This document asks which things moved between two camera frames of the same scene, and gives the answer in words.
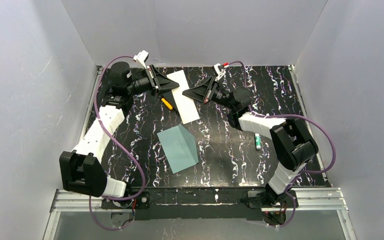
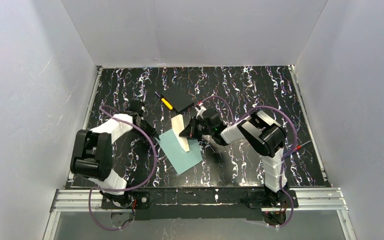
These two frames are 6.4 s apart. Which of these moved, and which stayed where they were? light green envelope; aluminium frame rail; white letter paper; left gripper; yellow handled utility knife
Moved: light green envelope; white letter paper; left gripper
Stayed: aluminium frame rail; yellow handled utility knife
